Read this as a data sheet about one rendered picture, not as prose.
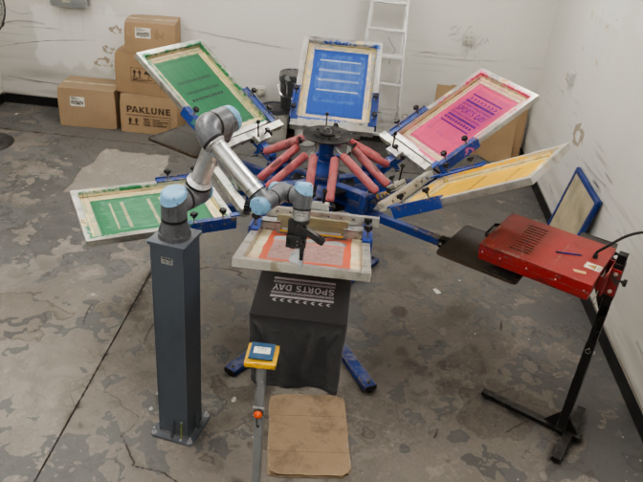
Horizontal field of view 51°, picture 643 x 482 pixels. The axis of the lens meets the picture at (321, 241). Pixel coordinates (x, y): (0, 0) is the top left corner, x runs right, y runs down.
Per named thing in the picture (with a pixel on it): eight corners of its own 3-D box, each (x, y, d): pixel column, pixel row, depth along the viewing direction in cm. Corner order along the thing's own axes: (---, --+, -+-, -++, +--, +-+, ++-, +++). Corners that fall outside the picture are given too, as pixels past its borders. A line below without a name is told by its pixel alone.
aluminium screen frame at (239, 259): (369, 282, 280) (371, 273, 279) (231, 266, 281) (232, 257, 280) (368, 235, 356) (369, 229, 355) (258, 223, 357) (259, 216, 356)
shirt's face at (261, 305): (346, 325, 301) (346, 324, 300) (250, 314, 302) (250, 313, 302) (351, 268, 342) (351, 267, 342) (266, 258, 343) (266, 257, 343)
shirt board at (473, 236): (538, 264, 375) (542, 251, 371) (512, 295, 346) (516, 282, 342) (339, 189, 437) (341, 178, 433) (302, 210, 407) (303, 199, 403)
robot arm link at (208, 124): (189, 112, 264) (270, 207, 261) (208, 105, 272) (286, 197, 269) (177, 131, 272) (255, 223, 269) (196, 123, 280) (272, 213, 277)
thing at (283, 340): (339, 397, 321) (347, 325, 300) (245, 385, 323) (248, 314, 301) (339, 392, 324) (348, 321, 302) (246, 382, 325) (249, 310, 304)
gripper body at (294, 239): (287, 244, 283) (289, 216, 280) (307, 246, 283) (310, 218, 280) (285, 249, 276) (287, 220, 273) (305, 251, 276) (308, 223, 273)
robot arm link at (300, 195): (299, 180, 278) (318, 184, 274) (298, 206, 281) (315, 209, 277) (289, 182, 271) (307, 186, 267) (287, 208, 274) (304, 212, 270)
